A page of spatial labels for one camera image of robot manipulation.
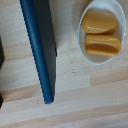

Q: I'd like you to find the white oval bowl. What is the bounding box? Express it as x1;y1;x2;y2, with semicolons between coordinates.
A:
77;0;127;66

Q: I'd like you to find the black storage box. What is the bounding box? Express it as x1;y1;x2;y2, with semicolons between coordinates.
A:
0;35;5;109

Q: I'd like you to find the yellow bread roll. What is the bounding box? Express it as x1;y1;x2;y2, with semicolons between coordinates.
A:
81;9;119;35
84;33;122;57

